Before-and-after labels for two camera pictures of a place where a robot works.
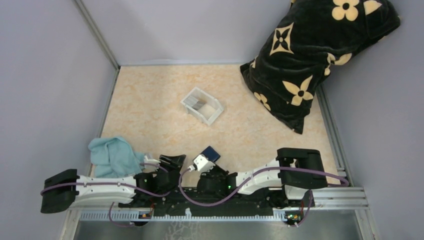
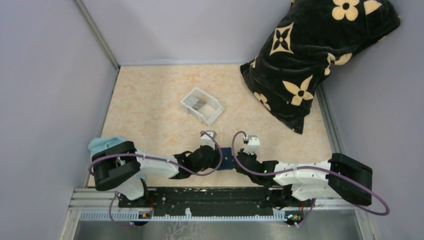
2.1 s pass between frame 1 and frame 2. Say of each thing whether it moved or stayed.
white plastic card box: stayed
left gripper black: moved
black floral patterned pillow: stayed
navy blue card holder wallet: moved
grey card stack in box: stayed
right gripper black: moved
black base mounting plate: stayed
